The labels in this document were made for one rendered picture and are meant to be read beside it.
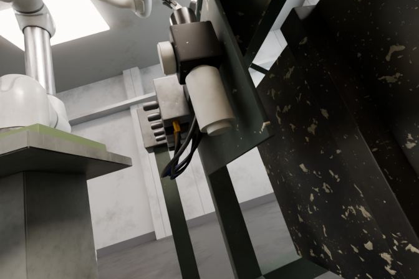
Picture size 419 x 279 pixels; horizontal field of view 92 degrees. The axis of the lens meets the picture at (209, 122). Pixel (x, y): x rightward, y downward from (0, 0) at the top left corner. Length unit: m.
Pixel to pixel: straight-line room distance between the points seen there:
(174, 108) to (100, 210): 3.78
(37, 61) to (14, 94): 0.37
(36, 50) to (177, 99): 0.95
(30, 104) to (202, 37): 0.69
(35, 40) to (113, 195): 3.09
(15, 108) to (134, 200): 3.17
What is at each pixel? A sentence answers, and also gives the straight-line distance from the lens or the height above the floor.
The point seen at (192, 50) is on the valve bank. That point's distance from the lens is 0.27.
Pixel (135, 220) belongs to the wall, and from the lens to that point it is 3.88.
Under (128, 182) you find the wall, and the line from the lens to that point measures 3.90.
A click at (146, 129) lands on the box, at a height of 0.83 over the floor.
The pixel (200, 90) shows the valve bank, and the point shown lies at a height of 0.65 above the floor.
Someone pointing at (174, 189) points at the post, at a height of 0.56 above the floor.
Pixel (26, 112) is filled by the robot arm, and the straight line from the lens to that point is 0.86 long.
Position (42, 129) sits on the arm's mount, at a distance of 0.68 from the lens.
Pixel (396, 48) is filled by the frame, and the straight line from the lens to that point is 0.44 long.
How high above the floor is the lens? 0.54
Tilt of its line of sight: 16 degrees up
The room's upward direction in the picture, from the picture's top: 18 degrees counter-clockwise
